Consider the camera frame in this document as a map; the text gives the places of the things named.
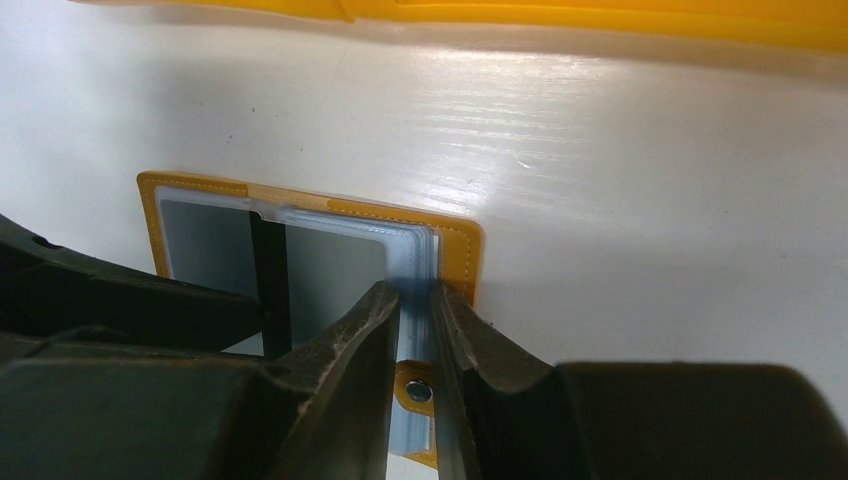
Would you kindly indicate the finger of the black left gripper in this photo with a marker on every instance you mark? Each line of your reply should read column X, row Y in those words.
column 78, row 410
column 47, row 290

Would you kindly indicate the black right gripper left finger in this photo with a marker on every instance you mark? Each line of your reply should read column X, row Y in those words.
column 337, row 392

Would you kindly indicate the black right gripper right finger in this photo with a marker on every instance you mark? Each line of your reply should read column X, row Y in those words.
column 502, row 413

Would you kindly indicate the orange leather card holder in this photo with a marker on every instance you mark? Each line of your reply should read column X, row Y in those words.
column 412, row 424

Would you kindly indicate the black card from holder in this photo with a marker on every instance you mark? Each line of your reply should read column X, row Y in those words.
column 272, row 279

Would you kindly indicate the yellow middle plastic bin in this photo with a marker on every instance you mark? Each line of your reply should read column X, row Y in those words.
column 310, row 9

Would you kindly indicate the yellow plastic bin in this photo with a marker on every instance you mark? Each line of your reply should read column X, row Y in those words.
column 811, row 25
column 310, row 9

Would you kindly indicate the yellow right plastic bin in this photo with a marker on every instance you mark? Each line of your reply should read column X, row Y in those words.
column 811, row 25

